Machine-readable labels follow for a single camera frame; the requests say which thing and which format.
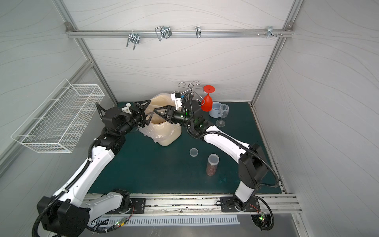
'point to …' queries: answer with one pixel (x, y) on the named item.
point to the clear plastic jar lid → (193, 152)
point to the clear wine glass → (223, 112)
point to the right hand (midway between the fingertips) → (154, 112)
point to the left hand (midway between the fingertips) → (150, 105)
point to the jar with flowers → (213, 160)
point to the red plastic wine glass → (207, 102)
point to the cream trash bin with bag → (159, 130)
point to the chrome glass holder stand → (190, 91)
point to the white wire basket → (56, 126)
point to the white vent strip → (119, 220)
